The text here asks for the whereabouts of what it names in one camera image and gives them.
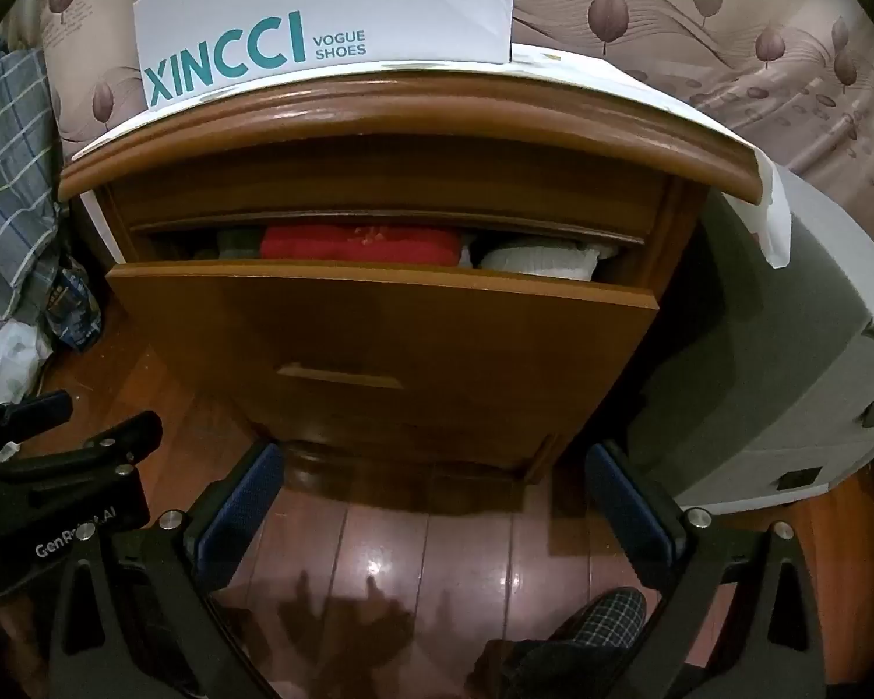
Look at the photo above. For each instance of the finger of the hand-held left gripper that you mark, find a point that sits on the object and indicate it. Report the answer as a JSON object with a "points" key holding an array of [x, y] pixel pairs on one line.
{"points": [[22, 415], [95, 444]]}

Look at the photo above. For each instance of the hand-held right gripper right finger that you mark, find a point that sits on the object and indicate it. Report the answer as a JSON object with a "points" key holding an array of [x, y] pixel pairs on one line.
{"points": [[626, 502]]}

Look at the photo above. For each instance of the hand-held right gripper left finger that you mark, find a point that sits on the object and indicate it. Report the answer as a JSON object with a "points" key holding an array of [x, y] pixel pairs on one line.
{"points": [[242, 502]]}

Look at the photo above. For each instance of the wooden drawer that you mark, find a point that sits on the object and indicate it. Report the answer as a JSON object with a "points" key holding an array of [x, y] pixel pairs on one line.
{"points": [[408, 335]]}

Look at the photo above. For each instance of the grey underwear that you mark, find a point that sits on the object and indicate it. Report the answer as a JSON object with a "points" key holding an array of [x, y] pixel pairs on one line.
{"points": [[239, 244]]}

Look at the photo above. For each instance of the white paper towel roll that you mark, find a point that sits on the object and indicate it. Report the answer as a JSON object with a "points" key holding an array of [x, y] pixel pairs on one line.
{"points": [[539, 261]]}

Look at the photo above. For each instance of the red underwear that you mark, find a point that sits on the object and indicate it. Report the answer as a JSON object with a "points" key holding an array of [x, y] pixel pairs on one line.
{"points": [[357, 244]]}

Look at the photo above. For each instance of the white translucent sheet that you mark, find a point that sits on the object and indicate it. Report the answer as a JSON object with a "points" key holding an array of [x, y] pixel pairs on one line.
{"points": [[4, 360]]}

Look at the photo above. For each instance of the dark plaid slipper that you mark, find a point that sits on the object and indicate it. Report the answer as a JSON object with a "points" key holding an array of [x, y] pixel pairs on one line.
{"points": [[590, 633]]}

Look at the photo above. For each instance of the grey and white box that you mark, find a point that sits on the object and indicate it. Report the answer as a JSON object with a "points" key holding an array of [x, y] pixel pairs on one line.
{"points": [[765, 349]]}

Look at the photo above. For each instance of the grey plaid quilt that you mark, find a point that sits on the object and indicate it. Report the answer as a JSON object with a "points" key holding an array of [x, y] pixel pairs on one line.
{"points": [[7, 175]]}

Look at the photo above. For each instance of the wooden nightstand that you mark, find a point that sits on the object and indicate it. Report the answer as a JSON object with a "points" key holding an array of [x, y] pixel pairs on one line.
{"points": [[408, 109]]}

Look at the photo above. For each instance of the bed with pink leaf sheet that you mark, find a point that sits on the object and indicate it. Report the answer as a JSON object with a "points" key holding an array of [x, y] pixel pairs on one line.
{"points": [[735, 36]]}

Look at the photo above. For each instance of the white shoe box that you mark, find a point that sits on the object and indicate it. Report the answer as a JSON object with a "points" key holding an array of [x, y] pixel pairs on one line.
{"points": [[335, 7]]}

